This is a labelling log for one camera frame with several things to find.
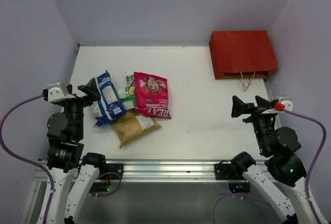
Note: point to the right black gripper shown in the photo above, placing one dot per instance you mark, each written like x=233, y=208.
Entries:
x=238, y=107

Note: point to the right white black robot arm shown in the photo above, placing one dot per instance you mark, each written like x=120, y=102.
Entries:
x=291, y=199

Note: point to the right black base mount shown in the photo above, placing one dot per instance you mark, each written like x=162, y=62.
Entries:
x=236, y=183

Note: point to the pink snack bag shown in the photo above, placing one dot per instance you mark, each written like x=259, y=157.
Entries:
x=151, y=95

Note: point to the aluminium rail frame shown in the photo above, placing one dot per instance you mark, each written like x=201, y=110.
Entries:
x=151, y=171

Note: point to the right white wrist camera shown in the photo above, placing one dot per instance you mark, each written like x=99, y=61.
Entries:
x=283, y=103

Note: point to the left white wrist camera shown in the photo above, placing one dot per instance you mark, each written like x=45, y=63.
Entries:
x=55, y=92

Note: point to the large blue chip bag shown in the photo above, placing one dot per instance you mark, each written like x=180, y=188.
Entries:
x=109, y=107

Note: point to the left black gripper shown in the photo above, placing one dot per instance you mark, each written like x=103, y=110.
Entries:
x=91, y=91

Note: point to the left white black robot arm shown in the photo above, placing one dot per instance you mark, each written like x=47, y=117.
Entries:
x=70, y=176

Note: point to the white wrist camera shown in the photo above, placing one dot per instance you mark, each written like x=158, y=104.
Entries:
x=283, y=103
x=55, y=92

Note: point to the green Fox's candy bag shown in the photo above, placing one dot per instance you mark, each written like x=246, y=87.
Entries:
x=127, y=97

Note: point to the brown kraft snack bag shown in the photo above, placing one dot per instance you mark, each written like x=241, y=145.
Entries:
x=132, y=126

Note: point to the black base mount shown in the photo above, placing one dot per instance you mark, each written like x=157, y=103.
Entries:
x=109, y=180
x=236, y=183

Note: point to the red paper bag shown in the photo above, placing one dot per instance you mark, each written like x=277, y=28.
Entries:
x=242, y=55

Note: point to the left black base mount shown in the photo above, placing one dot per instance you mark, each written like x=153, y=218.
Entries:
x=109, y=180

